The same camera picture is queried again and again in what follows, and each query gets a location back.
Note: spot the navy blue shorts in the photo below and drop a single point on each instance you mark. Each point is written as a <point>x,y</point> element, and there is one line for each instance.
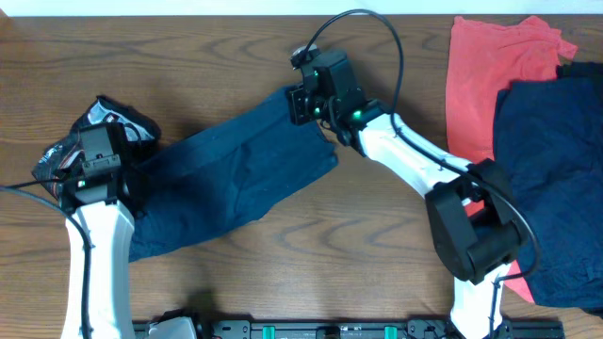
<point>226,176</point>

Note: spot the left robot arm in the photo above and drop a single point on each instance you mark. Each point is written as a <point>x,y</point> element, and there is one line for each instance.
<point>96,199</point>

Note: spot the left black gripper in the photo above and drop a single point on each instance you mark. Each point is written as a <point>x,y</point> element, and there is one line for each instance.
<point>142,176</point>

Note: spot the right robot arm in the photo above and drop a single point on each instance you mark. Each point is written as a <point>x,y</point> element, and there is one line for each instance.
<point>476,230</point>

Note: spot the dark navy garment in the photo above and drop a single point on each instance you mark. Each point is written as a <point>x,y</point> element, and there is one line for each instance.
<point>548,139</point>

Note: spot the red orange shirt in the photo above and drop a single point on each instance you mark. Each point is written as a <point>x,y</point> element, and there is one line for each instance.
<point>484,59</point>

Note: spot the black garment at edge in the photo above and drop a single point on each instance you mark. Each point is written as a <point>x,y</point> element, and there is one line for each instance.
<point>580,69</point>

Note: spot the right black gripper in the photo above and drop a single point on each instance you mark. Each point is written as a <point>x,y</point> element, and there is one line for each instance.
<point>297,99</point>

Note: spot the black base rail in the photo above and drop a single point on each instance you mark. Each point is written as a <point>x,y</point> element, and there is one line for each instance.
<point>348,329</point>

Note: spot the black patterned folded shirt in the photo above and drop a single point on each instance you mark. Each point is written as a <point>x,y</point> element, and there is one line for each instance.
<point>113,122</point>

